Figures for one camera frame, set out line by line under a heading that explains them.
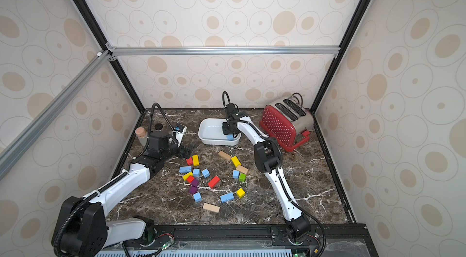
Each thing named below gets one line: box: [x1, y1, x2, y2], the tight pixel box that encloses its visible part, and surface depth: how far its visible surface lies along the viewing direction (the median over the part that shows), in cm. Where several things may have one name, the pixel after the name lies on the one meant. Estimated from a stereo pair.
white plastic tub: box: [197, 118, 242, 147], surface depth 105 cm
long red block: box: [207, 175, 221, 189], surface depth 91 cm
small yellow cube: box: [236, 187, 246, 199], surface depth 85 cm
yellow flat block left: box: [191, 154, 200, 167], surface depth 96 cm
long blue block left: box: [178, 166, 192, 174], surface depth 94 cm
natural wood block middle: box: [236, 164, 249, 175], surface depth 93 cm
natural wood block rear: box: [218, 150, 232, 161], surface depth 100 cm
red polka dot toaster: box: [259, 92, 314, 153], surface depth 96 cm
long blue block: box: [219, 192, 235, 204], surface depth 85 cm
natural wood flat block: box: [202, 202, 221, 213], surface depth 83 cm
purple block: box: [189, 178, 200, 195], surface depth 89 cm
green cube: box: [238, 172, 247, 183], surface depth 90 cm
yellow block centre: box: [230, 155, 242, 168], surface depth 97 cm
